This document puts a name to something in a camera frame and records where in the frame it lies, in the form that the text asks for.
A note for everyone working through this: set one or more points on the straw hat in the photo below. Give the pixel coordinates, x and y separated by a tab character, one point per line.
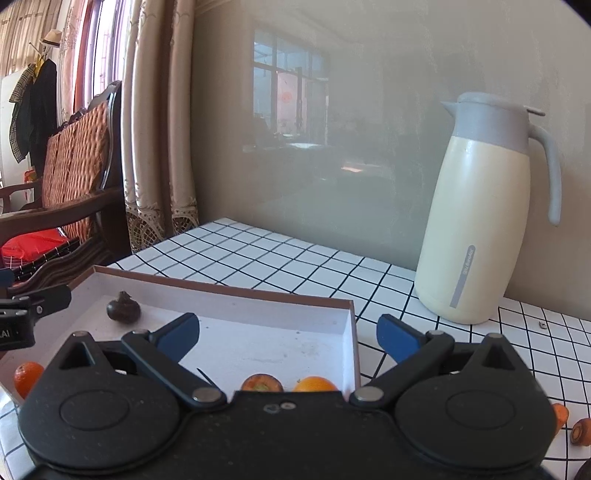
51	38

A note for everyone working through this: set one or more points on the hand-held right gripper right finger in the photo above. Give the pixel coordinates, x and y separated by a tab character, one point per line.
397	337

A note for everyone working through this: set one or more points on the wooden wicker sofa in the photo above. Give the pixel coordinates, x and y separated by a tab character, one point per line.
69	217

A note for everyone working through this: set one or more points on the small orange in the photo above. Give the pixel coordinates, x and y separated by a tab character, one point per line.
27	377
316	384

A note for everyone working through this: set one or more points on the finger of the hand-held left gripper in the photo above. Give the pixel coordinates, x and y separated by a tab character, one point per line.
4	278
46	300

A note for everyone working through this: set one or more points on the black coat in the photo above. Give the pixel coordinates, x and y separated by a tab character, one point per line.
41	101

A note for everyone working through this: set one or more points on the white cardboard box brown rim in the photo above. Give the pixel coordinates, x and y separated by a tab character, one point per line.
258	332

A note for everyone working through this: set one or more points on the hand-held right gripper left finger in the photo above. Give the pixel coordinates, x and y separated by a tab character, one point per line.
182	334

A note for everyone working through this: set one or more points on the red packet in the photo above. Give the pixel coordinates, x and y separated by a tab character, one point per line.
31	176

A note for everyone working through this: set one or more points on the thick carrot chunk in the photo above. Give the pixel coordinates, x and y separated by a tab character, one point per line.
581	431

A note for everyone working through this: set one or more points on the woven orange sofa cushion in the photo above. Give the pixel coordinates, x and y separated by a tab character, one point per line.
78	152

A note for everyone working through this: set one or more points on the cream thermos jug grey lid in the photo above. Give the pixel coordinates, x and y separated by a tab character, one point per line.
475	207

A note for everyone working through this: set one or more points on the beige embroidered curtain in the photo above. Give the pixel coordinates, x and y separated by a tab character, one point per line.
152	115

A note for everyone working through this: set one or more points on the tan window curtain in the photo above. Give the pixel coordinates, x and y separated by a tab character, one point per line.
23	32

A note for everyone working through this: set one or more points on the window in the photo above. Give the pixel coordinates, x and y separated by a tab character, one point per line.
99	46

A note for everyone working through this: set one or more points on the plaid coat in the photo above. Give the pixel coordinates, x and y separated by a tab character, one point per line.
18	115

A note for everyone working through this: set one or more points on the sheer pink curtain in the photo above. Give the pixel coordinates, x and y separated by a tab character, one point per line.
69	55

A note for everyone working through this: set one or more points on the black checked cloth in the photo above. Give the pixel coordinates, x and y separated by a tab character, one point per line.
44	259

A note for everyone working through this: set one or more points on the yellow garment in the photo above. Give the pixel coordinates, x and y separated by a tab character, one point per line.
39	62

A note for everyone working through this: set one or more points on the small carrot piece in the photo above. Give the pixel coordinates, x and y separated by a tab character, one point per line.
561	413

